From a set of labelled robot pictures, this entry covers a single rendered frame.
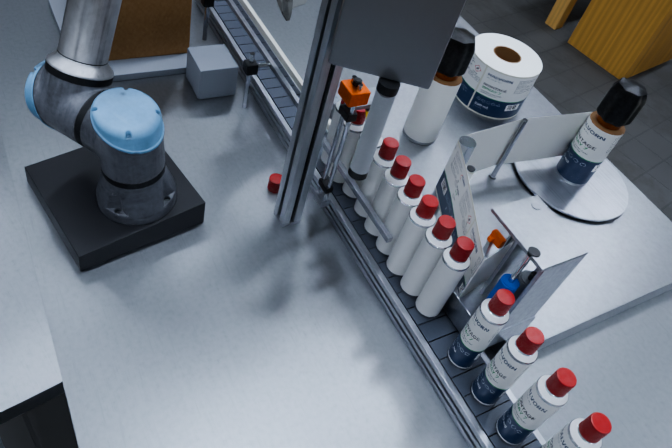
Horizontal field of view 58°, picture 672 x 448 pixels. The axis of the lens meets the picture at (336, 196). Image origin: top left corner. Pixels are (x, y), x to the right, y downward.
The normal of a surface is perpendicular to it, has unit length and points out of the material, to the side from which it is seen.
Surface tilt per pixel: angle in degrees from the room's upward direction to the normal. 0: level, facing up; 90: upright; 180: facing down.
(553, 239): 0
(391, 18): 90
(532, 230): 0
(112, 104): 6
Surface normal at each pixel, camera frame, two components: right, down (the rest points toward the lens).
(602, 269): 0.22, -0.67
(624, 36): -0.77, 0.33
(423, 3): -0.12, 0.70
